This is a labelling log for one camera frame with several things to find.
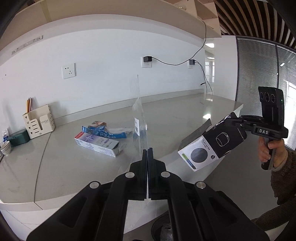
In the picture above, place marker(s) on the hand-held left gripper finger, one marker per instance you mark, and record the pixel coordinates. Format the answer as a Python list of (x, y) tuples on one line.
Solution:
[(145, 166), (150, 166)]

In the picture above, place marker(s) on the person's right hand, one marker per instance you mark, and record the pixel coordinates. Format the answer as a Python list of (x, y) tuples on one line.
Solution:
[(281, 150)]

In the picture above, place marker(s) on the clear plastic bag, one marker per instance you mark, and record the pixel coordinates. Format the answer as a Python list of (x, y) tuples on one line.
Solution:
[(138, 115)]

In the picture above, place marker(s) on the black power adapter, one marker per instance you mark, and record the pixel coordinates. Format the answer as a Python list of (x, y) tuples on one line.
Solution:
[(192, 62), (147, 58)]

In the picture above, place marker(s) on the black and white carton box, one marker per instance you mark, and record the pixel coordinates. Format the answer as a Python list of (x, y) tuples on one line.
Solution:
[(208, 150)]

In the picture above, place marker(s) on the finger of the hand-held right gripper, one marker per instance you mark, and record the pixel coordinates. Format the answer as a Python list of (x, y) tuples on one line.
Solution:
[(235, 120)]

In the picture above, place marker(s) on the black round trash bin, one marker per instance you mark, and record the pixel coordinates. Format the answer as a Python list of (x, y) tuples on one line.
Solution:
[(159, 228)]

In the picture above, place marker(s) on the green storage box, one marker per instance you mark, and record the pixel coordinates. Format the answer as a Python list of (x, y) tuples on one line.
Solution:
[(19, 138)]

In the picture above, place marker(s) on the small white blue packet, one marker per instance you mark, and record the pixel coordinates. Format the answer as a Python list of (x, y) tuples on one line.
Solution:
[(5, 135)]

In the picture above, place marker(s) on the blue snack wrapper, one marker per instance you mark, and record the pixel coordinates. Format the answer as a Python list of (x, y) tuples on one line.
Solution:
[(104, 132)]

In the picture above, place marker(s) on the beige desk organiser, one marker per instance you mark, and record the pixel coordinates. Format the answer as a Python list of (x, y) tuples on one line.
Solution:
[(39, 122)]

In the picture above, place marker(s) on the white wall socket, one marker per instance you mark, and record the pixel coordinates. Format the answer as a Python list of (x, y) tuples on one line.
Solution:
[(146, 64), (190, 66), (68, 71)]

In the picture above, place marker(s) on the crumpled pinkish wrapper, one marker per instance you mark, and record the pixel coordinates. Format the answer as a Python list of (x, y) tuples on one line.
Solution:
[(99, 123)]

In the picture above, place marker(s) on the bundle of pencils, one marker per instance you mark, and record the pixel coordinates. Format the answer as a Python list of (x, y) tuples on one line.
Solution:
[(29, 105)]

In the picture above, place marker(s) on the white purple toothpaste box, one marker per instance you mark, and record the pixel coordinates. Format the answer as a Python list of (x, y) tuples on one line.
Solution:
[(97, 143)]

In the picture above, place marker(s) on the person's right forearm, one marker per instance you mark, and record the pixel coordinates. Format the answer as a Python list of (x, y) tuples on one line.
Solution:
[(285, 180)]

